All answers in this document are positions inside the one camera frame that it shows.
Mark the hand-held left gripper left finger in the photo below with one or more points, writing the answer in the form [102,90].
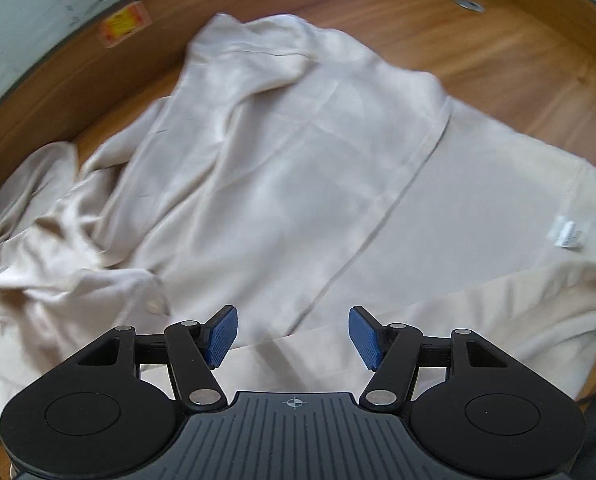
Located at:
[221,337]

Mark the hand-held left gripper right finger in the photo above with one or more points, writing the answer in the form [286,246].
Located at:
[364,337]

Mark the white collared shirt black label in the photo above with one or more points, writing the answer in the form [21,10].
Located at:
[328,175]

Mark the red yellow sticker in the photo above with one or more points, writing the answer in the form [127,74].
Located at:
[122,22]

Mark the beige button shirt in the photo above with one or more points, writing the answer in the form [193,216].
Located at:
[52,240]

